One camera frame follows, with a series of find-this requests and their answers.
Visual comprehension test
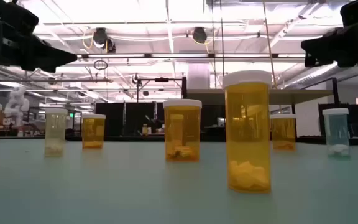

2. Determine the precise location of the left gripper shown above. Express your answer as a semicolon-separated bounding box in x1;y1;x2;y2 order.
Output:
0;20;78;74

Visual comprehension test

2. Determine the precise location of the small white ball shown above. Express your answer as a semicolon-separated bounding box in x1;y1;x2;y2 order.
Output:
44;107;68;157

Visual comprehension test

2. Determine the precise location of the blue pill bottle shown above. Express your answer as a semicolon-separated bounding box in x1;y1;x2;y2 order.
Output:
322;108;351;158

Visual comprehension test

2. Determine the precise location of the amber pill bottle white cap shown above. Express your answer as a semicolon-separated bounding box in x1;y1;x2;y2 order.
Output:
81;113;107;150
270;113;297;151

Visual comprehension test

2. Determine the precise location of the white robot figure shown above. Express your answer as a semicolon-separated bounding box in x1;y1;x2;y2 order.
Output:
4;86;30;128

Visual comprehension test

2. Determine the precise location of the long ceiling light bar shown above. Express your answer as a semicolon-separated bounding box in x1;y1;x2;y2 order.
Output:
76;52;306;60

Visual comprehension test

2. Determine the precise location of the black partition panel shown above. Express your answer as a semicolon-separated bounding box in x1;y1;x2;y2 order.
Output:
94;102;186;137

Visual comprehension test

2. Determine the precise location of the amber bottle with yellow tablets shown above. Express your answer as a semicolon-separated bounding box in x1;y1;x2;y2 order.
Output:
222;70;273;194

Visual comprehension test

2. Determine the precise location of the black overhead bar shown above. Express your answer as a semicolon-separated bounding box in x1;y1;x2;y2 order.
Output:
136;76;186;103

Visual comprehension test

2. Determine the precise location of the silver ventilation duct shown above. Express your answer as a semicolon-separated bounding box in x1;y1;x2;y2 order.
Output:
306;63;358;82

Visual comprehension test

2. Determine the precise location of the black hanging cable loop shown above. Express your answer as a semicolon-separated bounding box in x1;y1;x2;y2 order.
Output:
93;59;109;71

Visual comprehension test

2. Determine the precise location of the wooden shelf black frame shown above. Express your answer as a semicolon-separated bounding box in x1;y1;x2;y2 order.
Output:
181;76;343;146

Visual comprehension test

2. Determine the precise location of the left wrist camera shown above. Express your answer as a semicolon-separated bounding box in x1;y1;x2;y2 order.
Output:
0;0;40;35

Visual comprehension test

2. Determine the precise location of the yellow hanging cable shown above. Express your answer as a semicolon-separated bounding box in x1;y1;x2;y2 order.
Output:
261;0;278;90

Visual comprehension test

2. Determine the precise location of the black ceiling cable reel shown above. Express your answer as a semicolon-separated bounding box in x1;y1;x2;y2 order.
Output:
192;26;208;44
131;72;143;87
82;27;117;54

